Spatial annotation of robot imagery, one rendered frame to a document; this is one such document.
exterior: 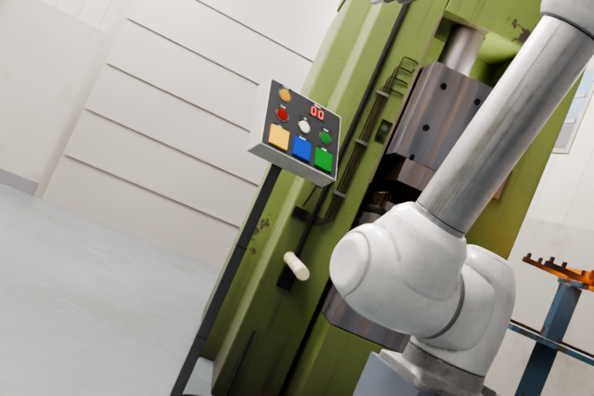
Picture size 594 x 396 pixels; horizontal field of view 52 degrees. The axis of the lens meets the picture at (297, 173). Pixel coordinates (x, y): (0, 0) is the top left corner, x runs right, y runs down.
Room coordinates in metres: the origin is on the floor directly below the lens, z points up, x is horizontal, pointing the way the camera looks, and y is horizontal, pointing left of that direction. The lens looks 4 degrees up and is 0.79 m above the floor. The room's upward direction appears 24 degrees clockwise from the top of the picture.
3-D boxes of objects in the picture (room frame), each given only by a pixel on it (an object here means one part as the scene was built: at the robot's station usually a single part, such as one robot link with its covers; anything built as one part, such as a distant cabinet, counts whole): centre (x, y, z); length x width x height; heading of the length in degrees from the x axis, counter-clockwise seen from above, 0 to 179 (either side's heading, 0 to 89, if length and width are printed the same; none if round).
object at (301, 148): (2.10, 0.02, 1.01); 0.07 x 0.05 x 0.07; 120
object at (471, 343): (1.17, -0.40, 0.77); 0.18 x 0.16 x 0.22; 120
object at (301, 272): (2.23, -0.13, 0.62); 0.44 x 0.05 x 0.05; 5
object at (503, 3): (2.71, -0.48, 2.06); 0.44 x 0.41 x 0.47; 5
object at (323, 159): (2.15, -0.07, 1.01); 0.07 x 0.05 x 0.07; 120
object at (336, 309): (2.57, -0.50, 0.69); 0.56 x 0.38 x 0.45; 5
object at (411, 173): (2.56, -0.45, 1.12); 0.42 x 0.20 x 0.10; 5
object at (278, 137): (2.05, 0.11, 1.01); 0.07 x 0.05 x 0.07; 120
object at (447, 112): (2.56, -0.49, 1.37); 0.42 x 0.39 x 0.40; 5
